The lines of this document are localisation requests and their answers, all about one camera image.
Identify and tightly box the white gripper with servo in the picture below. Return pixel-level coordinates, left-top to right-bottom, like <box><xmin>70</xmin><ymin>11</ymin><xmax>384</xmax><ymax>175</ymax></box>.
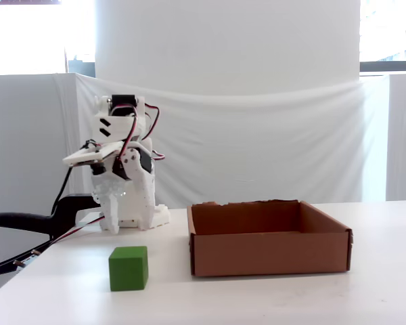
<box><xmin>91</xmin><ymin>145</ymin><xmax>156</xmax><ymax>235</ymax></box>

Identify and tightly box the green cube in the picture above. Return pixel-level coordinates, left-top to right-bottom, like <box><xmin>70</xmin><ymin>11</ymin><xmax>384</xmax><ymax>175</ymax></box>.
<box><xmin>108</xmin><ymin>246</ymin><xmax>149</xmax><ymax>292</ymax></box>

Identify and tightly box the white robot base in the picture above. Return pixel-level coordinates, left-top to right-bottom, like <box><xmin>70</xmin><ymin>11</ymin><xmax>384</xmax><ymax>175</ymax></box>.
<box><xmin>116</xmin><ymin>202</ymin><xmax>172</xmax><ymax>234</ymax></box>

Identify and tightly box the brown cardboard box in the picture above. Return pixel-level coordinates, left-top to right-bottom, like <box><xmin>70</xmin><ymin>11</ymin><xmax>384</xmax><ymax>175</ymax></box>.
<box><xmin>186</xmin><ymin>199</ymin><xmax>354</xmax><ymax>278</ymax></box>

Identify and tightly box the white partition panel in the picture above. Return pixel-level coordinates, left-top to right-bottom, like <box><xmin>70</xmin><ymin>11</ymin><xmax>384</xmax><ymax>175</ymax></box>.
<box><xmin>0</xmin><ymin>72</ymin><xmax>81</xmax><ymax>301</ymax></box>
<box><xmin>385</xmin><ymin>72</ymin><xmax>406</xmax><ymax>202</ymax></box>

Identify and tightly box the black bar with brass pins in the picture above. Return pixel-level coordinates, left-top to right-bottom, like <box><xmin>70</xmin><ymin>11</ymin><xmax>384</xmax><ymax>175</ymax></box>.
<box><xmin>0</xmin><ymin>236</ymin><xmax>55</xmax><ymax>276</ymax></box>

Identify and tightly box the white cloth backdrop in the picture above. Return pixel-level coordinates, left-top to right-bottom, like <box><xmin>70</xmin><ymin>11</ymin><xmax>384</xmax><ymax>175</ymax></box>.
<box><xmin>52</xmin><ymin>72</ymin><xmax>392</xmax><ymax>209</ymax></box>

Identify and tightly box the white round column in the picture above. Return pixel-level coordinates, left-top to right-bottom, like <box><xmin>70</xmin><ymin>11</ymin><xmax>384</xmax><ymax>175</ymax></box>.
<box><xmin>94</xmin><ymin>0</ymin><xmax>361</xmax><ymax>89</ymax></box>

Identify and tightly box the bright window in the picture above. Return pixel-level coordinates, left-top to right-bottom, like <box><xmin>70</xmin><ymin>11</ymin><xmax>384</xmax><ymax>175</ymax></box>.
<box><xmin>0</xmin><ymin>0</ymin><xmax>96</xmax><ymax>76</ymax></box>
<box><xmin>359</xmin><ymin>0</ymin><xmax>406</xmax><ymax>74</ymax></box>

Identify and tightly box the red white base cable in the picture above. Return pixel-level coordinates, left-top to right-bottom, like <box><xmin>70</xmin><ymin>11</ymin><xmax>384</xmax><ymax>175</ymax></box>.
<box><xmin>37</xmin><ymin>216</ymin><xmax>104</xmax><ymax>252</ymax></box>

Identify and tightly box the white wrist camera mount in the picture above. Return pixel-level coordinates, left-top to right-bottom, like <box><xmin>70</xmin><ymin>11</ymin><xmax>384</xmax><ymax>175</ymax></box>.
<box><xmin>62</xmin><ymin>141</ymin><xmax>121</xmax><ymax>167</ymax></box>

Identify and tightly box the black camera cable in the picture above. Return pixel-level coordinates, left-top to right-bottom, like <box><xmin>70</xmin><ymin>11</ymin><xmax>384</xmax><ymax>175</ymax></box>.
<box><xmin>50</xmin><ymin>165</ymin><xmax>74</xmax><ymax>221</ymax></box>

